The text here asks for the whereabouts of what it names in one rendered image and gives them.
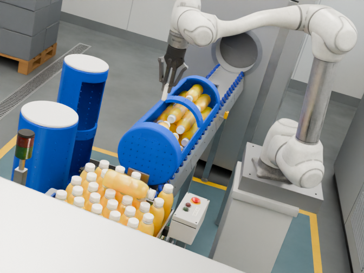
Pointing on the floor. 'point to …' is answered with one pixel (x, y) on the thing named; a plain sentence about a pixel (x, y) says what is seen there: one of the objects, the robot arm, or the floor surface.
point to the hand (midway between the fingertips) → (166, 92)
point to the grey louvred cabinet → (352, 189)
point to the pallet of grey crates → (29, 31)
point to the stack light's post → (20, 176)
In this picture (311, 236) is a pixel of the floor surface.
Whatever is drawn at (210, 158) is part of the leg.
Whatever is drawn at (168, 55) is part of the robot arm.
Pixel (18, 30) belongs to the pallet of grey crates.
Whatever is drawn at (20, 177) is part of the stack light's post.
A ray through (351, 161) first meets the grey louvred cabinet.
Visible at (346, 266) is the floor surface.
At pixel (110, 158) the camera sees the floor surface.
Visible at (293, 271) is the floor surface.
